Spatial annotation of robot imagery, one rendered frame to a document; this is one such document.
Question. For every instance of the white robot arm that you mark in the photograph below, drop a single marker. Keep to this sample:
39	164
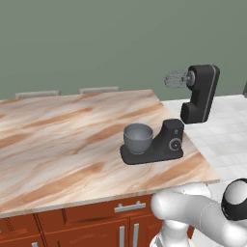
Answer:
189	209

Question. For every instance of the grey mixer bowl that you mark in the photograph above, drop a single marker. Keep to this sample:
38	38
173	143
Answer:
138	136

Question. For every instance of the black stand mixer base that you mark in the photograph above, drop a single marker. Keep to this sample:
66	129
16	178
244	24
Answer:
167	141

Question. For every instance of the black stand mixer head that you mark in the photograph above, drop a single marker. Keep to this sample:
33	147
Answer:
202	96

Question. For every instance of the grey chair back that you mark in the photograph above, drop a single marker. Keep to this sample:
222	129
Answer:
37	94
99	89

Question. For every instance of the red-brown wide drawer front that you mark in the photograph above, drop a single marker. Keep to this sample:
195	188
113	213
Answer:
90	214

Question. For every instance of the red-brown cupboard door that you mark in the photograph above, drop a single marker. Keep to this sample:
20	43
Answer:
16	243
83	236
148	231

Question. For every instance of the dark grey object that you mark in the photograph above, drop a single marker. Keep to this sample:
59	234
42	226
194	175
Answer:
245	89

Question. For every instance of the red-brown narrow drawer front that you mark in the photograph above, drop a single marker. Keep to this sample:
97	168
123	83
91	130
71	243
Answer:
17	228

